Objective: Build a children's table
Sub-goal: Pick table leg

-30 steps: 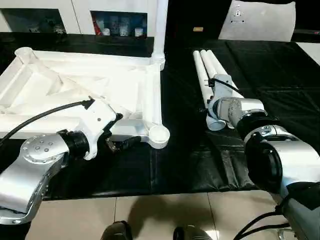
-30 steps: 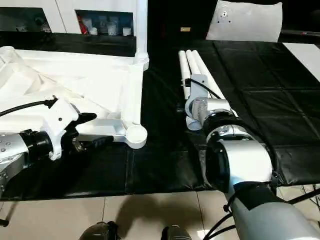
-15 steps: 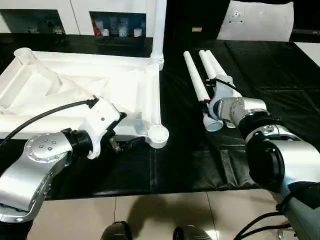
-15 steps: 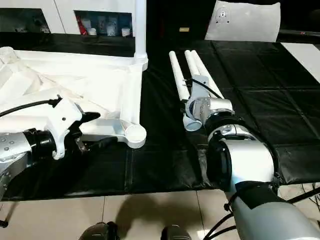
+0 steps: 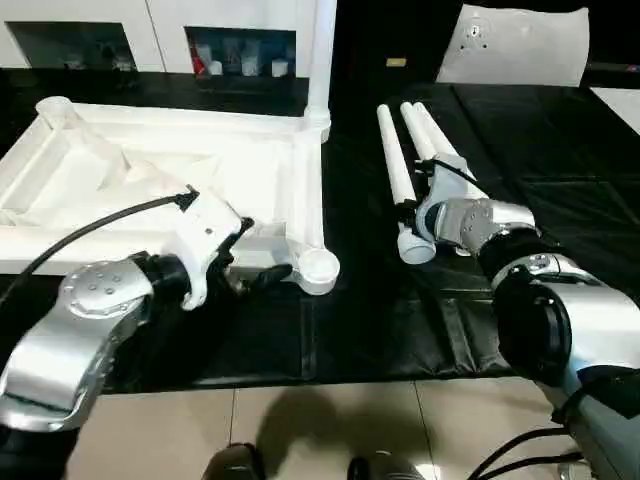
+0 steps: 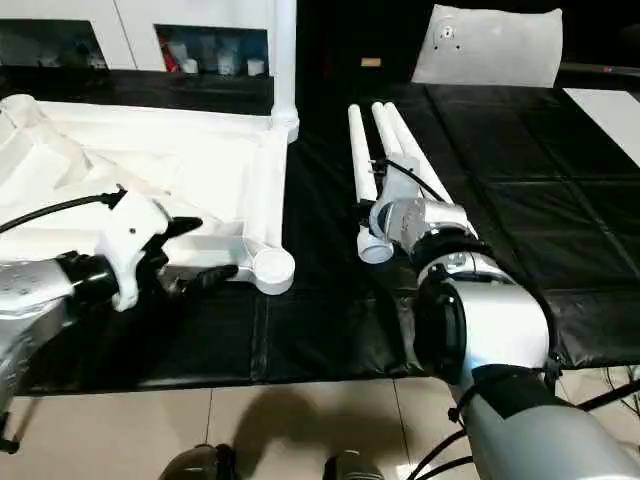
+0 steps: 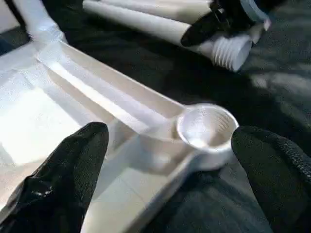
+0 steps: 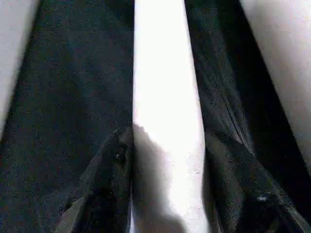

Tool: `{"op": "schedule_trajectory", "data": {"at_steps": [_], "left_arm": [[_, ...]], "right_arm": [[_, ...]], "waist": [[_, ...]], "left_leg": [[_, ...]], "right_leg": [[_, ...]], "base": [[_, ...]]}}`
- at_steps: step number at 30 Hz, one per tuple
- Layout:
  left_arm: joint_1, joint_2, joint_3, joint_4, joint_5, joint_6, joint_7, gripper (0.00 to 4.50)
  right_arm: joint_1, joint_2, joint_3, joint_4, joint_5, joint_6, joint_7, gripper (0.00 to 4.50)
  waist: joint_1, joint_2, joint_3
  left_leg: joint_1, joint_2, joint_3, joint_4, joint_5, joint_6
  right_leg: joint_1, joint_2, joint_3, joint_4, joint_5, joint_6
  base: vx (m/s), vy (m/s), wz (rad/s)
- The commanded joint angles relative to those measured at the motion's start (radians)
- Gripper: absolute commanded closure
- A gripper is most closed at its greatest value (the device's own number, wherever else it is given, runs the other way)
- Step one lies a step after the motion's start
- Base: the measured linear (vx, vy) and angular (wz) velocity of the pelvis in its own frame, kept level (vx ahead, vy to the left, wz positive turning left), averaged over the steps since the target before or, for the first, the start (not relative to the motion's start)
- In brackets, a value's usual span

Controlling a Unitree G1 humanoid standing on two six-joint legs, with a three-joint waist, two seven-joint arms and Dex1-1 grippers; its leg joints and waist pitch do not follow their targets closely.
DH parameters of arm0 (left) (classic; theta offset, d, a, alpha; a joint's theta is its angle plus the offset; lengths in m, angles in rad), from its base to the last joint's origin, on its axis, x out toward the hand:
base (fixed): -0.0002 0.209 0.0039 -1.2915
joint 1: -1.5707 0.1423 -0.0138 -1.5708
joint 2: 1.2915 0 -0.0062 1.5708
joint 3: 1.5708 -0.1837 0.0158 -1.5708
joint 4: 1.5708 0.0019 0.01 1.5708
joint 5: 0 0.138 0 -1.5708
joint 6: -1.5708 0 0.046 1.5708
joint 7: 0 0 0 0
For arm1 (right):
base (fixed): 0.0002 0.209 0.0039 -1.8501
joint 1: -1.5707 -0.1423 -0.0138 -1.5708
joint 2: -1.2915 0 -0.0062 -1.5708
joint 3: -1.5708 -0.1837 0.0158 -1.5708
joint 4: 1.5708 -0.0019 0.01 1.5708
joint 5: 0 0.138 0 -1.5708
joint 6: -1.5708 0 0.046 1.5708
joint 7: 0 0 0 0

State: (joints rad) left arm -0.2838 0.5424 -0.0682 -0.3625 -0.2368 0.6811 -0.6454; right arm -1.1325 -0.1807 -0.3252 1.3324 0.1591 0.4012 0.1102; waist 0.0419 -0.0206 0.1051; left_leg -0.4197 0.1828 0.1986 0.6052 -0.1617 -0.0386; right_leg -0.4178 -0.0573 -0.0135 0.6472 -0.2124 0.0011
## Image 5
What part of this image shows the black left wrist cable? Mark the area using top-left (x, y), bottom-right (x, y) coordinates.
top-left (0, 184), bottom-right (200, 304)

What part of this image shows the white glass-door cabinet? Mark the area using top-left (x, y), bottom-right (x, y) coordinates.
top-left (0, 0), bottom-right (321, 80)

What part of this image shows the white plastic table leg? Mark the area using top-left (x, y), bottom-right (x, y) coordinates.
top-left (412, 101), bottom-right (484, 201)
top-left (376, 103), bottom-right (437, 265)
top-left (399, 102), bottom-right (444, 166)
top-left (298, 0), bottom-right (337, 144)

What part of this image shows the dark left robot foot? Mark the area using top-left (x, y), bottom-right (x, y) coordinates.
top-left (203, 442), bottom-right (265, 480)

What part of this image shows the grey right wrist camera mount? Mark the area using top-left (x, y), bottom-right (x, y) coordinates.
top-left (413, 153), bottom-right (477, 249)

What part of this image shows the white plastic table top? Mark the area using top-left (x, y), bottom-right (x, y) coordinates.
top-left (0, 96), bottom-right (342, 297)

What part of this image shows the white flat board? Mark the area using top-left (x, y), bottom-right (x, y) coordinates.
top-left (589, 86), bottom-right (640, 127)

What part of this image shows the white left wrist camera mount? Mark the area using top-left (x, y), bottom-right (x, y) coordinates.
top-left (171, 191), bottom-right (250, 312)

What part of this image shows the black padded mat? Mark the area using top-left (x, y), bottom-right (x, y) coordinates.
top-left (0, 67), bottom-right (640, 396)

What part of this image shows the white curved plastic panel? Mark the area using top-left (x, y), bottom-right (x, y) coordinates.
top-left (436, 3), bottom-right (591, 89)

